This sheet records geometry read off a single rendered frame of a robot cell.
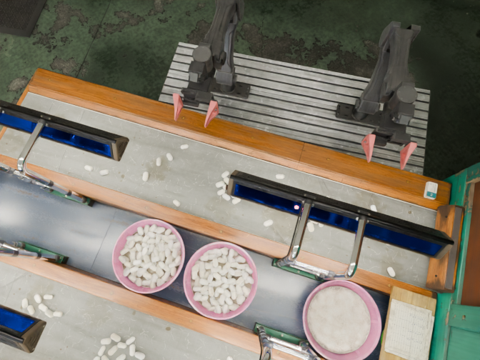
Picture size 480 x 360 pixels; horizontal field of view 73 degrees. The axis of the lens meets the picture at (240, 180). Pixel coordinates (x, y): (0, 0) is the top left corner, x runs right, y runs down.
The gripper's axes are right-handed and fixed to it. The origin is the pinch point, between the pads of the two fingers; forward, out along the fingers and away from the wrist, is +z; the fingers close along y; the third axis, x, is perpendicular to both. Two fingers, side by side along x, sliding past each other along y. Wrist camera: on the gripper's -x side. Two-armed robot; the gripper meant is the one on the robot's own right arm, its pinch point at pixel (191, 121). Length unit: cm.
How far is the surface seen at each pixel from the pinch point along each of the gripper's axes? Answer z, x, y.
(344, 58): -120, 109, 61
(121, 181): 17.6, 33.0, -29.7
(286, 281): 39, 39, 43
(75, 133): 13.2, -3.5, -31.6
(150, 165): 8.2, 33.2, -20.7
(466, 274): 24, 19, 96
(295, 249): 31.4, -5.1, 38.4
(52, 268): 55, 30, -42
